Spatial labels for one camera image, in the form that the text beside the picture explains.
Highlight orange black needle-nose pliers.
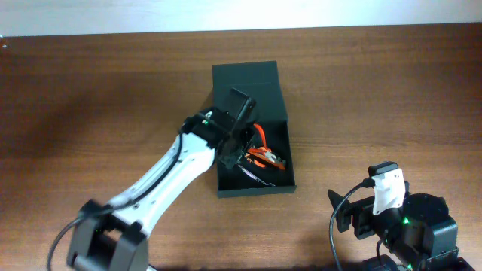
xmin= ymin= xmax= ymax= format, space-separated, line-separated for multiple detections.
xmin=245 ymin=147 xmax=286 ymax=170

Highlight silver ring wrench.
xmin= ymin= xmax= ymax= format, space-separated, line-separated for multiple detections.
xmin=237 ymin=164 xmax=276 ymax=187

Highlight black gift box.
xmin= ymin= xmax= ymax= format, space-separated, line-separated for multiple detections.
xmin=212 ymin=61 xmax=297 ymax=198

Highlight orange socket bit rail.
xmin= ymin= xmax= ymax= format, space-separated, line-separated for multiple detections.
xmin=248 ymin=148 xmax=285 ymax=170

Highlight red handled cutting pliers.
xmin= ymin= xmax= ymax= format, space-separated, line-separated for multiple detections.
xmin=253 ymin=123 xmax=267 ymax=148

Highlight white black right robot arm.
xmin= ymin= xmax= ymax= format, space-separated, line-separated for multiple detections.
xmin=328 ymin=190 xmax=474 ymax=271

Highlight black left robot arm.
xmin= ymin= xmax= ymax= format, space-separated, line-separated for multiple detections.
xmin=66 ymin=88 xmax=256 ymax=271

